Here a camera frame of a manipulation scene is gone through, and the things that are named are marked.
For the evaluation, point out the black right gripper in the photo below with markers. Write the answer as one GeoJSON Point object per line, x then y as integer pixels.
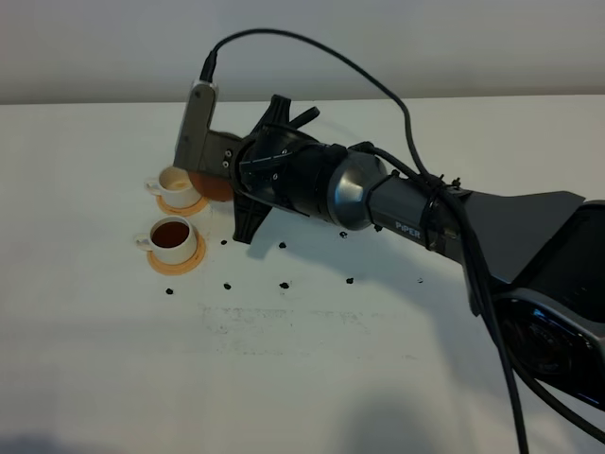
{"type": "Point", "coordinates": [279, 166]}

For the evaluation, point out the brown clay teapot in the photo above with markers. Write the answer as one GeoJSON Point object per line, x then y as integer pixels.
{"type": "Point", "coordinates": [212, 186]}

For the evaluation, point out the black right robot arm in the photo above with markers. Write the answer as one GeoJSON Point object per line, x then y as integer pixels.
{"type": "Point", "coordinates": [536, 261]}

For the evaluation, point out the far white teacup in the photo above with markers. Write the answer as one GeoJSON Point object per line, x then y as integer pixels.
{"type": "Point", "coordinates": [166, 177]}

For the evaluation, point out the white teacup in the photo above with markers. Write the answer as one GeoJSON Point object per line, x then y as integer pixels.
{"type": "Point", "coordinates": [166, 177]}
{"type": "Point", "coordinates": [171, 240]}

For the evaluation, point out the far orange round coaster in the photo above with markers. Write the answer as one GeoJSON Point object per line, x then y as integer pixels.
{"type": "Point", "coordinates": [189, 208]}

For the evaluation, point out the orange round coaster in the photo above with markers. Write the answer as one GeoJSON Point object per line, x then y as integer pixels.
{"type": "Point", "coordinates": [189, 208]}
{"type": "Point", "coordinates": [189, 265]}

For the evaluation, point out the near white teacup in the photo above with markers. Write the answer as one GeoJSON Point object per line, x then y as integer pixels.
{"type": "Point", "coordinates": [171, 240]}

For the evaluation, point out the near orange round coaster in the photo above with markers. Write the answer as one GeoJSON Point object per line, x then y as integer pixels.
{"type": "Point", "coordinates": [189, 265]}

